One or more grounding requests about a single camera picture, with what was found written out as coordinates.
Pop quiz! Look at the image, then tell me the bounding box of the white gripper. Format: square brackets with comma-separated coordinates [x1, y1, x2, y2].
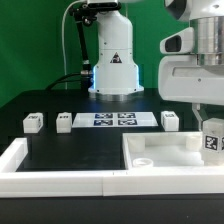
[158, 55, 224, 131]

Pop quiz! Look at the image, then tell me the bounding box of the white square tabletop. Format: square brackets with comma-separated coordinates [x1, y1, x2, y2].
[123, 132, 224, 170]

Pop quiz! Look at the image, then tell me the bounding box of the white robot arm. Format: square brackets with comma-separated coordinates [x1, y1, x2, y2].
[68, 0, 224, 113]

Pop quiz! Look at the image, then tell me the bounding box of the white marker sheet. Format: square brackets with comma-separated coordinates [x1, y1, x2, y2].
[72, 112, 158, 128]

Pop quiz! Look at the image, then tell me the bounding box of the white U-shaped fence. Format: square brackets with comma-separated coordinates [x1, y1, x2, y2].
[0, 138, 224, 198]

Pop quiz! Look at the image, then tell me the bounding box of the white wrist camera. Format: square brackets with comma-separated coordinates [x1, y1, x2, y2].
[160, 27, 195, 54]

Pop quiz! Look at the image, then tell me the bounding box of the black cable bundle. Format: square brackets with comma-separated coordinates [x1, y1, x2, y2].
[45, 6, 93, 92]

